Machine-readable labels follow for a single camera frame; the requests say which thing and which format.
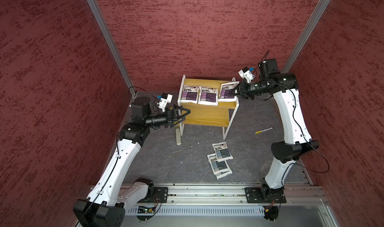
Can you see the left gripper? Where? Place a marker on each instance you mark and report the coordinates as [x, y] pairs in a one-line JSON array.
[[170, 117]]

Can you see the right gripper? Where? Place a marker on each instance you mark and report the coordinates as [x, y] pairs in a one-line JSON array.
[[244, 91]]

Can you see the purple coffee bag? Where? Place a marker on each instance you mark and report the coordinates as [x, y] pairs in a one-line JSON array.
[[190, 94], [227, 92], [208, 96]]

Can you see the wooden two-tier shelf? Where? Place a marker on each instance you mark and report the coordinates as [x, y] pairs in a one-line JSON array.
[[221, 115]]

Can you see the grey coffee bag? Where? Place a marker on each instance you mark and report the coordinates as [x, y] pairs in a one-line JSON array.
[[222, 152], [219, 169]]

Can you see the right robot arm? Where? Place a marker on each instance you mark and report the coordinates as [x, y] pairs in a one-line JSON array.
[[284, 89]]

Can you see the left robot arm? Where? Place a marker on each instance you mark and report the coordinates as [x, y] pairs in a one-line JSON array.
[[102, 207]]

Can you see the beige eraser case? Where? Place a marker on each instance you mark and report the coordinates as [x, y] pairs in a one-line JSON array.
[[178, 136]]

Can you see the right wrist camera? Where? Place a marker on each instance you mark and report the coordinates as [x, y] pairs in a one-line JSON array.
[[247, 74]]

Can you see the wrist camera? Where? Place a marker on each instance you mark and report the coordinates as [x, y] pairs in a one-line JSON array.
[[247, 74], [163, 100]]

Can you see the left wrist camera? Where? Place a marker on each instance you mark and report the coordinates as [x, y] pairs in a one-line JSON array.
[[163, 100]]

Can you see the yellow handled screwdriver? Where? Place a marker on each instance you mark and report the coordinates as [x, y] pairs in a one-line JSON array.
[[265, 130]]

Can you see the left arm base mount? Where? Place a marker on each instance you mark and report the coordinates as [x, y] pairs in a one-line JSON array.
[[156, 195]]

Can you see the aluminium rail frame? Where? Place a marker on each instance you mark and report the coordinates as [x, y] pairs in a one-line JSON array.
[[229, 200]]

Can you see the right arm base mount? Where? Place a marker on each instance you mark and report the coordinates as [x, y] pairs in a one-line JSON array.
[[265, 195]]

